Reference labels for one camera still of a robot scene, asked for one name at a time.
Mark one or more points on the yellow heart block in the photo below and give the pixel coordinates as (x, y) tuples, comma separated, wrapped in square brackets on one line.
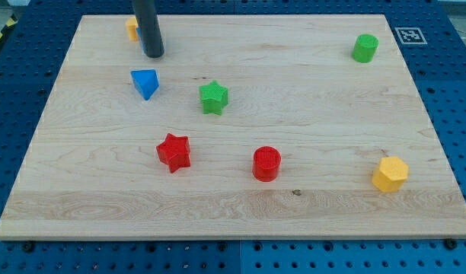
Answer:
[(131, 25)]

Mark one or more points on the light wooden board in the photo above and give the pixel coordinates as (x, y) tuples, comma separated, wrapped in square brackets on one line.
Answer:
[(92, 171)]

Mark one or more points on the red cylinder block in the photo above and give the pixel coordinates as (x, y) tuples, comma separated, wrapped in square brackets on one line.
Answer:
[(266, 163)]

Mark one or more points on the green star block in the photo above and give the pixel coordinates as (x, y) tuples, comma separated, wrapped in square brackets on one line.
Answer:
[(213, 97)]

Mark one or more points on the red star block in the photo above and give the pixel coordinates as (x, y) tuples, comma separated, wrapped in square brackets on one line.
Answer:
[(174, 151)]

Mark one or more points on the blue triangle block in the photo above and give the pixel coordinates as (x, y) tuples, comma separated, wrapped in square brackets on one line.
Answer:
[(145, 82)]

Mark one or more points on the blue block behind rod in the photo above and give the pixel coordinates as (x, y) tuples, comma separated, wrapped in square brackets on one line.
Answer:
[(139, 35)]

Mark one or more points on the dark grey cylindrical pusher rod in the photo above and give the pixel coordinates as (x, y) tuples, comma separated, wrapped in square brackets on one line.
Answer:
[(147, 19)]

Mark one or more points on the green cylinder block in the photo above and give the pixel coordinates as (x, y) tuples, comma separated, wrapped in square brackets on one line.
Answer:
[(365, 47)]

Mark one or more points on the yellow hexagon block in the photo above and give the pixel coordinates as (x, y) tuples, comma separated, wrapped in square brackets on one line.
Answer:
[(390, 174)]

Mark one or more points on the white fiducial marker tag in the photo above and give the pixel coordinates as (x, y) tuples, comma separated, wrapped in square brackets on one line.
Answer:
[(410, 36)]

